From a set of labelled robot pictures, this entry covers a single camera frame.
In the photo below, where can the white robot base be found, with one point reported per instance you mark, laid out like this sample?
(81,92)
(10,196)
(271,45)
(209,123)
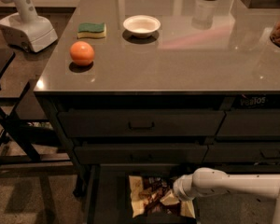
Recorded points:
(26,29)

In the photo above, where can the bottom right drawer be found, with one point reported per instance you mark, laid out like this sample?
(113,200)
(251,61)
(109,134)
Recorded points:
(249,169)

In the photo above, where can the dark counter cabinet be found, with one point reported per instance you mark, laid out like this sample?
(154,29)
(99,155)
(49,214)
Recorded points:
(215,56)

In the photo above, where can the middle right drawer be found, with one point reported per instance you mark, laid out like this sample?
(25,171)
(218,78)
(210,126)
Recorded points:
(243,152)

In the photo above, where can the green yellow sponge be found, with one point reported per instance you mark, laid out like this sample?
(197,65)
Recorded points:
(91,30)

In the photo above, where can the orange ball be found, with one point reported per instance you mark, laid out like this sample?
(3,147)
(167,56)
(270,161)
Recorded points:
(82,53)

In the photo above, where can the black chair frame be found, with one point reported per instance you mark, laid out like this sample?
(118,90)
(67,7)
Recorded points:
(24,121)

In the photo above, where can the top left drawer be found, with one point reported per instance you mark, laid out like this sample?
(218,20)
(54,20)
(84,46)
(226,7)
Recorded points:
(129,123)

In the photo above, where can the top right drawer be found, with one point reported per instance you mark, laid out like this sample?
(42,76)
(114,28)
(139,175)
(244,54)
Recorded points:
(250,124)

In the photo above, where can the open bottom drawer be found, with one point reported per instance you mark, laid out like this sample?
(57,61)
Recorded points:
(108,197)

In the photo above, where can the white bowl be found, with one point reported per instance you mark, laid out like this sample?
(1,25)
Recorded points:
(141,26)

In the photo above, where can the brown chip bag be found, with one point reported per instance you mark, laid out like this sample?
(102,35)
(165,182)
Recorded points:
(146,192)

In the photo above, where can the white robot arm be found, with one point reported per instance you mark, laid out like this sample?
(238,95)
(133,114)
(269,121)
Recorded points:
(206,182)

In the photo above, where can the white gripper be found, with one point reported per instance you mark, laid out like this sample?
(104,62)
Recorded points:
(179,187)

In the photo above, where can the middle left drawer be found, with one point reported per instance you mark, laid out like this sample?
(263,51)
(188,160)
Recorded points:
(140,153)

